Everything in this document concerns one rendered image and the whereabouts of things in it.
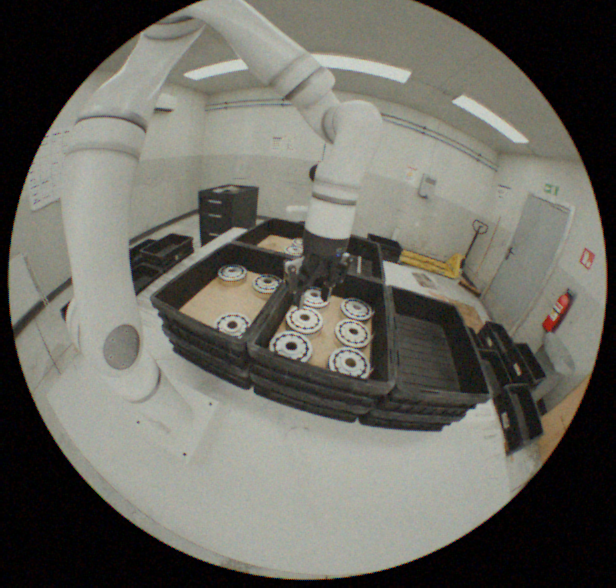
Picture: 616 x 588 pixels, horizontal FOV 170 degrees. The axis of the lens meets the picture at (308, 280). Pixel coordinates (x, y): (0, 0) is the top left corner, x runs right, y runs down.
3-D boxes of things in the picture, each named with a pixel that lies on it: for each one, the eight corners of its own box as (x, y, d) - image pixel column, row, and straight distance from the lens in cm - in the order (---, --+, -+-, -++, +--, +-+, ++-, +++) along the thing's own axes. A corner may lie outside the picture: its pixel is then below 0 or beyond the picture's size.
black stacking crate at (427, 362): (464, 419, 67) (492, 399, 60) (371, 412, 51) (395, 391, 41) (441, 327, 87) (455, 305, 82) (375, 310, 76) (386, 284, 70)
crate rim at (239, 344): (244, 353, 41) (243, 346, 39) (149, 305, 58) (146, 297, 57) (301, 265, 70) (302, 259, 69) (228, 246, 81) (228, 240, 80)
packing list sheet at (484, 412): (497, 420, 99) (497, 419, 99) (460, 425, 81) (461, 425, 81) (476, 359, 110) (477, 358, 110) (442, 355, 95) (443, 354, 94)
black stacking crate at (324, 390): (370, 412, 51) (393, 391, 41) (248, 376, 50) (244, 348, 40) (374, 309, 76) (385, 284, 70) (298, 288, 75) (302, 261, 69)
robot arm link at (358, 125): (372, 211, 30) (341, 196, 37) (395, 110, 31) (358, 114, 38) (330, 206, 25) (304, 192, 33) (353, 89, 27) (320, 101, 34)
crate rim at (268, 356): (389, 395, 43) (395, 390, 41) (244, 353, 41) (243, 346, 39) (384, 288, 71) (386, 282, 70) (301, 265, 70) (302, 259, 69)
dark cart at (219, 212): (233, 273, 233) (233, 193, 200) (202, 265, 256) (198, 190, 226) (255, 252, 280) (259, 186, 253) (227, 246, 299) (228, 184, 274)
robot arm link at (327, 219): (323, 215, 41) (329, 186, 40) (362, 237, 34) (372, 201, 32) (282, 216, 37) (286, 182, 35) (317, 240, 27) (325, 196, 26)
